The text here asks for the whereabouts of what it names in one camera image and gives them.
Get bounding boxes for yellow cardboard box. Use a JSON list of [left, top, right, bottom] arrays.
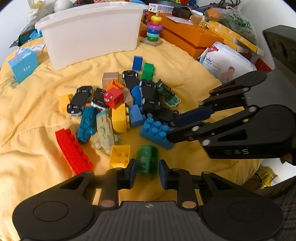
[[208, 20, 265, 57]]

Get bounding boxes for dark green ribbed block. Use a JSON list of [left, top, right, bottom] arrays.
[[137, 145, 159, 174]]

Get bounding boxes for rainbow ring stacker toy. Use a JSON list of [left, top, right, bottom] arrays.
[[140, 13, 163, 47]]

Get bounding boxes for orange box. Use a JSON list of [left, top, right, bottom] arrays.
[[159, 13, 226, 61]]

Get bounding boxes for black device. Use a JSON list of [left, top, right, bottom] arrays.
[[172, 6, 193, 19]]

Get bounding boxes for orange building block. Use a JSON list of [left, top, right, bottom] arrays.
[[106, 79, 127, 93]]

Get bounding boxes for white printed carton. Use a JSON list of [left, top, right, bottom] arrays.
[[148, 3, 174, 15]]

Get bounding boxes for large blue building brick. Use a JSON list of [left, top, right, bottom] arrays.
[[139, 117, 174, 150]]

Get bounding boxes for green building block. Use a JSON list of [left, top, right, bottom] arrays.
[[141, 62, 156, 81]]

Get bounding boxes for green toy train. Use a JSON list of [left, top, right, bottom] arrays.
[[155, 79, 181, 107]]

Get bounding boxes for long red building brick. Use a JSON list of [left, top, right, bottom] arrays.
[[55, 128, 95, 175]]

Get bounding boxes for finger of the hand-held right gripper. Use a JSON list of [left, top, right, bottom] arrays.
[[167, 105, 257, 160], [171, 79, 247, 128]]

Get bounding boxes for hollow yellow building block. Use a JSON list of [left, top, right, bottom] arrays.
[[109, 144, 131, 169]]

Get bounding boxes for yellow blanket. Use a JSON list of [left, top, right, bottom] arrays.
[[0, 35, 265, 241]]

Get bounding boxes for white plastic bin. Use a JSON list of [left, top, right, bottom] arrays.
[[35, 2, 145, 70]]

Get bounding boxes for brown wooden block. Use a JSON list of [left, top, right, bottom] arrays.
[[102, 72, 119, 90], [121, 88, 134, 106]]

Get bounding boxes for black cable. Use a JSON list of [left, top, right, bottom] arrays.
[[217, 0, 241, 10]]

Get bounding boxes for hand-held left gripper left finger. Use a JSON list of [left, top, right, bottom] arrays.
[[59, 159, 137, 210]]

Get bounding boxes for white ball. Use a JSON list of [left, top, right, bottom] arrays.
[[54, 0, 73, 12]]

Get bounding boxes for black toy car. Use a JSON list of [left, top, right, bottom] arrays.
[[91, 88, 109, 110], [122, 70, 141, 90], [147, 108, 179, 127], [139, 79, 162, 111], [67, 86, 93, 116]]

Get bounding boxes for small wooden block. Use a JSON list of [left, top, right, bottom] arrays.
[[190, 14, 210, 28]]

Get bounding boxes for mesh bag of green pieces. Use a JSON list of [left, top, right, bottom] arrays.
[[220, 7, 258, 45]]

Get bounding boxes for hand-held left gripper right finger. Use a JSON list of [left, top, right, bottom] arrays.
[[158, 159, 236, 210]]

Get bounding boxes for teal toy car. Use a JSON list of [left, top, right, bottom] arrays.
[[76, 107, 97, 144]]

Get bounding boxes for white printed packet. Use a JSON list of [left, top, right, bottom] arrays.
[[18, 43, 47, 57]]

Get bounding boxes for person's dark knit clothing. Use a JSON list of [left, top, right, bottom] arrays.
[[254, 178, 296, 241]]

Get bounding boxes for white diaper package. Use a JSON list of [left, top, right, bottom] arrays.
[[199, 42, 258, 84]]

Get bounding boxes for orange toy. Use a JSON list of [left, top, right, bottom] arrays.
[[205, 7, 226, 21]]

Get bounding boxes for light blue box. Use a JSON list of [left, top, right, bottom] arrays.
[[8, 48, 39, 84]]

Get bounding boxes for pale green toy car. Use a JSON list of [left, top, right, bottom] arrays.
[[94, 110, 122, 154]]

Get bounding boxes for red building block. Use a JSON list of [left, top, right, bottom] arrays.
[[104, 88, 125, 109]]

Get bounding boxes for blue building block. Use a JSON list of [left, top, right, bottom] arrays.
[[128, 104, 146, 127], [132, 56, 144, 71]]

